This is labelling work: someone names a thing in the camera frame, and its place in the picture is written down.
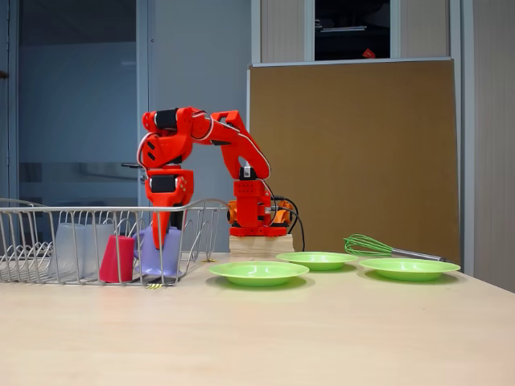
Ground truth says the purple plastic mug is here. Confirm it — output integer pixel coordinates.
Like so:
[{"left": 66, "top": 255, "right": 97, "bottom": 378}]
[{"left": 132, "top": 224, "right": 186, "bottom": 277}]

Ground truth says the red plastic cup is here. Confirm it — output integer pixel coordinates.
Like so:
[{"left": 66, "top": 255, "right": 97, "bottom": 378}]
[{"left": 99, "top": 235, "right": 136, "bottom": 283}]

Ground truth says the grey translucent plastic cup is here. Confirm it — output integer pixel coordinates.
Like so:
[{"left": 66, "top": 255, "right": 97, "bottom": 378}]
[
  {"left": 82, "top": 223, "right": 117, "bottom": 281},
  {"left": 47, "top": 223, "right": 88, "bottom": 281}
]

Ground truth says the green whisk metal handle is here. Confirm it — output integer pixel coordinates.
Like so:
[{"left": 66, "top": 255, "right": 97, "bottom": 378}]
[{"left": 343, "top": 232, "right": 447, "bottom": 263}]

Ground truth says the orange table clamp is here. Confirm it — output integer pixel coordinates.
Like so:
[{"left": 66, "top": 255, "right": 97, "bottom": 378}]
[
  {"left": 273, "top": 200, "right": 297, "bottom": 226},
  {"left": 225, "top": 199, "right": 242, "bottom": 225}
]

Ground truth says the wooden base block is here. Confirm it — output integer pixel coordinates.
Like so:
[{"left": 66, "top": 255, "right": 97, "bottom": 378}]
[{"left": 229, "top": 235, "right": 295, "bottom": 258}]

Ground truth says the green plastic plate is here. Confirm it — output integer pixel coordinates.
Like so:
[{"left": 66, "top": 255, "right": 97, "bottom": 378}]
[
  {"left": 275, "top": 251, "right": 359, "bottom": 271},
  {"left": 357, "top": 257, "right": 462, "bottom": 281},
  {"left": 208, "top": 260, "right": 310, "bottom": 287}
]

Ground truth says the grey glass door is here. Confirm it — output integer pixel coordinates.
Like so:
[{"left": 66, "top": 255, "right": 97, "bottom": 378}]
[{"left": 7, "top": 0, "right": 152, "bottom": 208}]

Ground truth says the brown pin board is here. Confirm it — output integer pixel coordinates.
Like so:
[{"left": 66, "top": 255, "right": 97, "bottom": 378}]
[{"left": 245, "top": 57, "right": 462, "bottom": 266}]

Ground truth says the white gripper servo cable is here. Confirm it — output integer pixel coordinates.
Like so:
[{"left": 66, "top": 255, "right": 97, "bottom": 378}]
[{"left": 135, "top": 134, "right": 150, "bottom": 184}]

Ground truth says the metal wire dish rack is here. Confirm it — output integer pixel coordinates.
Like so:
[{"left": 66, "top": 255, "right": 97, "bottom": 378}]
[{"left": 0, "top": 197, "right": 233, "bottom": 288}]

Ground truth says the black power cable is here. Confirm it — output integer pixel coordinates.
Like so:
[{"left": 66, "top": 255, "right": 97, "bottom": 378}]
[{"left": 273, "top": 195, "right": 307, "bottom": 253}]

